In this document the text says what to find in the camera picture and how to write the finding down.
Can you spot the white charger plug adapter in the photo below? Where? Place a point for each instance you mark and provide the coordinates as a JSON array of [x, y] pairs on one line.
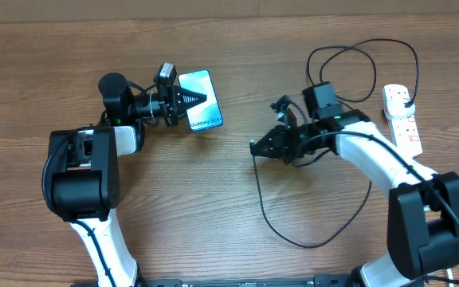
[[396, 109]]

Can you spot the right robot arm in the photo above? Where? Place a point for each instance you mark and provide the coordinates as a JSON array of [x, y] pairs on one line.
[[423, 205]]

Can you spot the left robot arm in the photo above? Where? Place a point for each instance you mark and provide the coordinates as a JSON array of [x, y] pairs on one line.
[[80, 181]]

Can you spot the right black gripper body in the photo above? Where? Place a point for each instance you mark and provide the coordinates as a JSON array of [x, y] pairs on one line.
[[294, 143]]

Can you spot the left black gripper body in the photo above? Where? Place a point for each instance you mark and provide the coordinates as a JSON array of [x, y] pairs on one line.
[[165, 101]]

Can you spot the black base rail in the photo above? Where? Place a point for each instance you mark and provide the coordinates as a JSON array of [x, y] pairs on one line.
[[249, 283]]

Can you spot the white power strip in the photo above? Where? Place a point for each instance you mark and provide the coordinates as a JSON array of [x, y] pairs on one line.
[[404, 132]]

